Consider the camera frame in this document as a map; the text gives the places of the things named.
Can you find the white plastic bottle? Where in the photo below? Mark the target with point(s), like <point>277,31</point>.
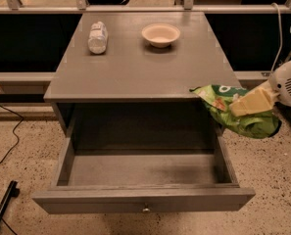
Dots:
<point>98,38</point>

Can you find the grey open drawer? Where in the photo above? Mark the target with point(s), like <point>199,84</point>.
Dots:
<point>122,157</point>

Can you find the black stand leg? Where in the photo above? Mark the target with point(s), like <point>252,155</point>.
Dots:
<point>12,192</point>

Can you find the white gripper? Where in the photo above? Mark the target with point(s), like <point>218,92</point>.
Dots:
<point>287,83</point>

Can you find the white paper bowl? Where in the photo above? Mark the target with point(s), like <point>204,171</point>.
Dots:
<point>160,35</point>

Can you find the green rice chip bag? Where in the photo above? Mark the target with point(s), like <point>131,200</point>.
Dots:
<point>217,98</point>

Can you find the grey wooden cabinet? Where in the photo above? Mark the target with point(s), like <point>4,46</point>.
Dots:
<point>131,70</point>

